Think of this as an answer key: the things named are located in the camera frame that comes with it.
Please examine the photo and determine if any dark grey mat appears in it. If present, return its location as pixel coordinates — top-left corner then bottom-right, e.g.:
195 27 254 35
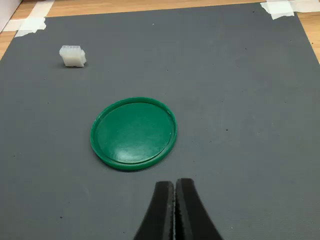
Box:
0 2 320 240

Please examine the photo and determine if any round green lid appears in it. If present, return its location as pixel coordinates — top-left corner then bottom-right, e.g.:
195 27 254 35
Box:
90 96 179 172

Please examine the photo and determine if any white partition panel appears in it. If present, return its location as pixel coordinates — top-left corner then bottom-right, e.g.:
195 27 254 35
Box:
0 0 14 33

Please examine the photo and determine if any small white plastic terminal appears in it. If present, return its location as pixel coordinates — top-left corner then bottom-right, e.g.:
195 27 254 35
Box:
59 44 87 69

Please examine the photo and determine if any white tape patch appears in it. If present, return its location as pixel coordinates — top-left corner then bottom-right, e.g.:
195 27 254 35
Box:
259 0 320 21
4 0 55 39

